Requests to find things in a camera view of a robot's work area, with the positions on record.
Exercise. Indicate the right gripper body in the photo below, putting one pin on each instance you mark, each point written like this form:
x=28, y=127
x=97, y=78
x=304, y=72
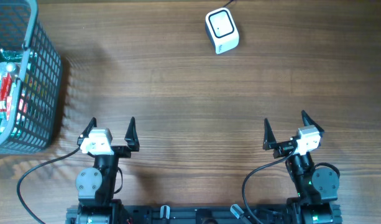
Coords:
x=283, y=148

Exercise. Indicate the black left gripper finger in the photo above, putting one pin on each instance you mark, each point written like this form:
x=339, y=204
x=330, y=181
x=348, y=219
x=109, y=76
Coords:
x=92, y=124
x=131, y=136

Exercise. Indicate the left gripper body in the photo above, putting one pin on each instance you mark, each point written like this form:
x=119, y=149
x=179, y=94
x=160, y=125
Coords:
x=121, y=152

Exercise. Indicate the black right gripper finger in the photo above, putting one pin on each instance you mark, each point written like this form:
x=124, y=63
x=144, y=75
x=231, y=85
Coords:
x=269, y=138
x=307, y=121

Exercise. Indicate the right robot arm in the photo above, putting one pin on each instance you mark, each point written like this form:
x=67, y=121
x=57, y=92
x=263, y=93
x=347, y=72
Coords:
x=316, y=184

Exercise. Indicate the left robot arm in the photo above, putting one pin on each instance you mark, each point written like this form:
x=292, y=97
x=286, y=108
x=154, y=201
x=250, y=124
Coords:
x=96, y=184

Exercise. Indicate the white barcode scanner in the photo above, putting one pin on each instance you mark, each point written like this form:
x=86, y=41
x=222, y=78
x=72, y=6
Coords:
x=221, y=30

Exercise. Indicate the red white snack packet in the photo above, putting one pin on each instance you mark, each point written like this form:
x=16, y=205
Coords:
x=6, y=82

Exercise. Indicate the green foil packet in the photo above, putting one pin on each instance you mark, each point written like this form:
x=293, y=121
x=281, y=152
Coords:
x=11, y=56

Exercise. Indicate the grey plastic mesh basket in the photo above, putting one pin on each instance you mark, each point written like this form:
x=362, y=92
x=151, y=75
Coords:
x=27, y=125

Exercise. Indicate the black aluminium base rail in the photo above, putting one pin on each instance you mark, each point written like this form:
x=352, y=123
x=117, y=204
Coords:
x=271, y=213

